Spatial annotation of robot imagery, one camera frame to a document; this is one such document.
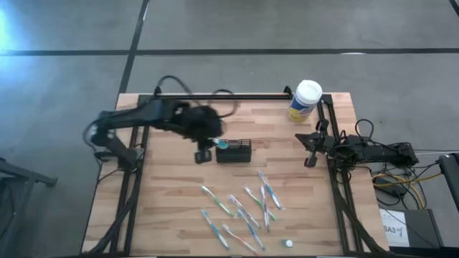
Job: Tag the black power brick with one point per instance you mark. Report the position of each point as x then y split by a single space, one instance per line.
391 188

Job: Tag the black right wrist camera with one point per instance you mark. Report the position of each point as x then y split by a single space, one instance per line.
321 126

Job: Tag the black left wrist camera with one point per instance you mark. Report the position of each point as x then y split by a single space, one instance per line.
203 157

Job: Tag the dark grey bench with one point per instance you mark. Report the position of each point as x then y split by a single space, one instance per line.
21 175

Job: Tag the yellow blue wipes canister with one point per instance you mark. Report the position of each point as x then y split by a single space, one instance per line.
305 104

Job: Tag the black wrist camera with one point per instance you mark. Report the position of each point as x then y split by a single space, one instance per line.
321 126
203 157

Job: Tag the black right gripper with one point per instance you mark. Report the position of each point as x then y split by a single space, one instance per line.
324 143

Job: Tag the black stand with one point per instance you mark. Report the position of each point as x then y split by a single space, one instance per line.
452 179

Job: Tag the pink toothbrush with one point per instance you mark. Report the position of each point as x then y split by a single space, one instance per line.
264 209
238 239
244 210

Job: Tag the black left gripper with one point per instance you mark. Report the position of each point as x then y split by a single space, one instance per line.
202 123

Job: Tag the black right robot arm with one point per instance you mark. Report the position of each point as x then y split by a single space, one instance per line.
376 152

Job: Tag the black aluminium table frame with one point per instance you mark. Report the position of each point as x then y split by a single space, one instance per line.
222 96

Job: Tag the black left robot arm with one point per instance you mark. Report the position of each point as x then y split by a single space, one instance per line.
136 113

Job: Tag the white paper sheet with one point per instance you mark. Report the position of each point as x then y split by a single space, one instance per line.
394 229

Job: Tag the green toothbrush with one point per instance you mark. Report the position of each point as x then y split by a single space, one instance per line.
217 201
258 202

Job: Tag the black floor box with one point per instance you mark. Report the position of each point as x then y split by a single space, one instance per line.
423 229

